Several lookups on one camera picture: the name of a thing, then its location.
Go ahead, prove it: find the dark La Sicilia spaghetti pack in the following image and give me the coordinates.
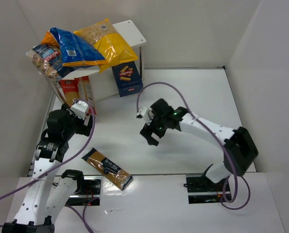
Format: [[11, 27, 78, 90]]
[[82, 148, 133, 191]]

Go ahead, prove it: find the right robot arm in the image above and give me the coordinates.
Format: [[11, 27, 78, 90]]
[[136, 99, 258, 183]]

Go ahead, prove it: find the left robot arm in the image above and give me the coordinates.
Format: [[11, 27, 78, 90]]
[[1, 100, 95, 233]]

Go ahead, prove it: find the white two-tier shelf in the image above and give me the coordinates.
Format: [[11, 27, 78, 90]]
[[38, 19, 147, 109]]

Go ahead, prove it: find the blue Barilla pasta box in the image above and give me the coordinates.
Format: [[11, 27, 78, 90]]
[[111, 62, 143, 97]]

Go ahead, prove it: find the clear mixed pasta bag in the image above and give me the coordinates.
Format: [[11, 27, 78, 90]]
[[26, 44, 75, 82]]

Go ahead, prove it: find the blue pasta bag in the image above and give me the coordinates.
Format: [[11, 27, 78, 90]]
[[41, 28, 108, 67]]

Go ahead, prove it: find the yellow pasta bag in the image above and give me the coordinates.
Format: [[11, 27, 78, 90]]
[[74, 18, 138, 73]]

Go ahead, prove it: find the clear red spaghetti pack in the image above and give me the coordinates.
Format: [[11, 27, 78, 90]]
[[74, 76, 97, 115]]

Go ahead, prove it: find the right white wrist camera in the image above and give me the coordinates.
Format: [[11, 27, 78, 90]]
[[136, 107, 154, 125]]

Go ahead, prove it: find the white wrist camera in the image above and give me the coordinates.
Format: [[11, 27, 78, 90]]
[[70, 100, 89, 120], [136, 107, 154, 125]]

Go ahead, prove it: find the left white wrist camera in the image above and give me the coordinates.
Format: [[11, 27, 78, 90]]
[[70, 100, 89, 120]]

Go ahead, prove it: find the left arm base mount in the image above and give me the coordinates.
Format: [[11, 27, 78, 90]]
[[66, 176, 102, 206]]

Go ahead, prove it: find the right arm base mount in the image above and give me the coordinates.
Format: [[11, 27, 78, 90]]
[[183, 174, 226, 204]]

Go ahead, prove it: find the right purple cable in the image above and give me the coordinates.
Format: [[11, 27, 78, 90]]
[[136, 82, 251, 210]]

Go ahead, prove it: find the purple cable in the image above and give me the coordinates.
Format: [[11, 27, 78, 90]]
[[0, 98, 98, 233], [136, 82, 251, 210]]

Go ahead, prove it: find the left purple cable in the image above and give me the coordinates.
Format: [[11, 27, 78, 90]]
[[0, 98, 98, 233]]

